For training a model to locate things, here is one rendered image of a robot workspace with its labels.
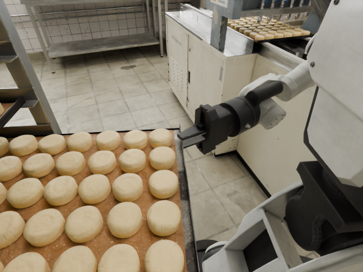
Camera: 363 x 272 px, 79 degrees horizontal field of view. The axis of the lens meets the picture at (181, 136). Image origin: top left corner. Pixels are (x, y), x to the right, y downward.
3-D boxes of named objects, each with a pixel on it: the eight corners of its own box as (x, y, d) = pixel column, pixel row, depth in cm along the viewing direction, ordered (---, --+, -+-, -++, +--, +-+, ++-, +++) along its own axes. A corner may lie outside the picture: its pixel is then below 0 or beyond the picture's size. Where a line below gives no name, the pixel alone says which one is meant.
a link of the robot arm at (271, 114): (221, 114, 61) (249, 102, 66) (247, 143, 56) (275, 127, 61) (236, 82, 52) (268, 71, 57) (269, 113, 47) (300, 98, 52)
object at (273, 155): (233, 157, 179) (257, 42, 122) (269, 148, 187) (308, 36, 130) (293, 238, 127) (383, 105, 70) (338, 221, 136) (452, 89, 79)
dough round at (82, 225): (86, 207, 36) (82, 199, 34) (110, 220, 34) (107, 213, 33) (60, 233, 32) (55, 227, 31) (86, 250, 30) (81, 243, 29)
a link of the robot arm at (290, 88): (234, 104, 64) (270, 81, 66) (256, 126, 60) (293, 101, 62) (237, 89, 58) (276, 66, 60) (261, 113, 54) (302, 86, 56)
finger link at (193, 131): (175, 135, 48) (197, 125, 51) (183, 143, 46) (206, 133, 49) (175, 129, 47) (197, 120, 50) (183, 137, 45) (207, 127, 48)
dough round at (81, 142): (72, 138, 49) (69, 131, 48) (95, 137, 49) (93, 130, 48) (65, 154, 45) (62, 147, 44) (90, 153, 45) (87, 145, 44)
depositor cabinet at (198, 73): (168, 90, 267) (165, 12, 214) (221, 82, 285) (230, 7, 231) (213, 163, 173) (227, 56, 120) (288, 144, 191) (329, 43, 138)
